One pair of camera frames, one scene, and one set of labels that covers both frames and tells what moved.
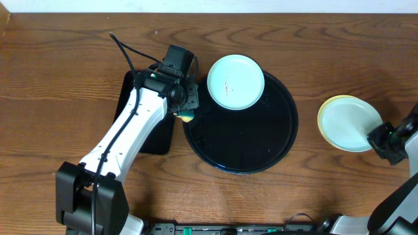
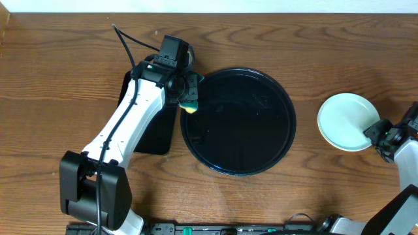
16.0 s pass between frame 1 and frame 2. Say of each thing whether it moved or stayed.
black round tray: stayed
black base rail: stayed
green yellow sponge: moved
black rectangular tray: stayed
